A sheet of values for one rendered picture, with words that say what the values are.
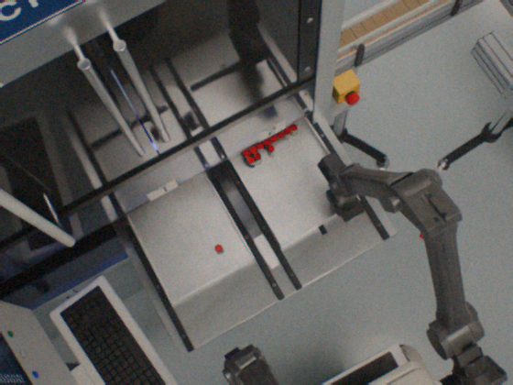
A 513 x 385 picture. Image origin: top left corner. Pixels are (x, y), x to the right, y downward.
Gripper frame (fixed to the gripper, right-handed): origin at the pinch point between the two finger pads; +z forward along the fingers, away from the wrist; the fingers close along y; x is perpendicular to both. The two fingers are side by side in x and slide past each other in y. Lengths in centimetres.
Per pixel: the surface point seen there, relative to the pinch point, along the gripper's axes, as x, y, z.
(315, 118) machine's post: -6.8, 27.4, -4.6
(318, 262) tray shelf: 13.5, -8.0, 3.6
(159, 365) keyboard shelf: 67, -10, 11
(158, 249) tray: 51, 17, 0
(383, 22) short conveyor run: -41, 44, -6
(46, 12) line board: 40, 17, -104
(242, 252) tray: 30.7, 4.9, 1.8
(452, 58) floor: -98, 62, 87
